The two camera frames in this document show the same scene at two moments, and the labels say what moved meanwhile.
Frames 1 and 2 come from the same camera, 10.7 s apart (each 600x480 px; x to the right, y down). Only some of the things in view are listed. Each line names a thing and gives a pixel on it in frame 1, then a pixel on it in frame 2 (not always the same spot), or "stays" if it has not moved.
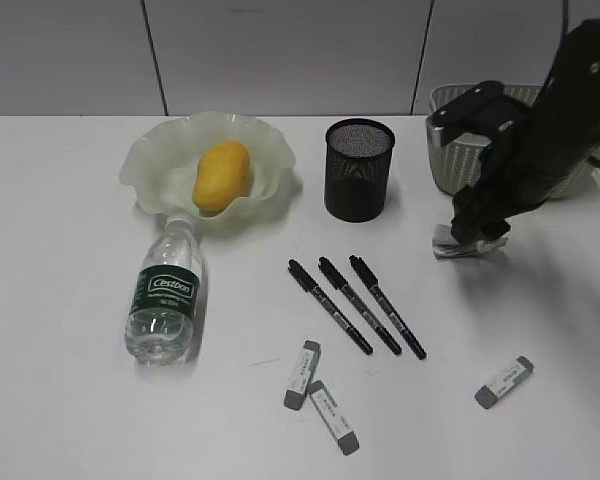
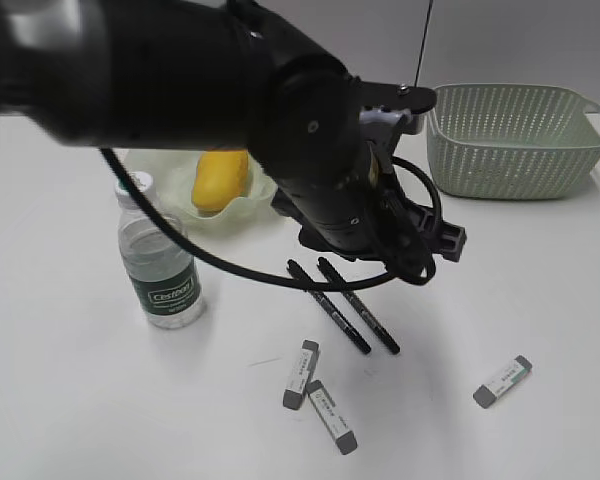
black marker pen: x=340 y=282 stays
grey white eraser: x=309 y=357 stays
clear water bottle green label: x=163 y=304 to x=161 y=265
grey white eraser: x=337 y=421 stays
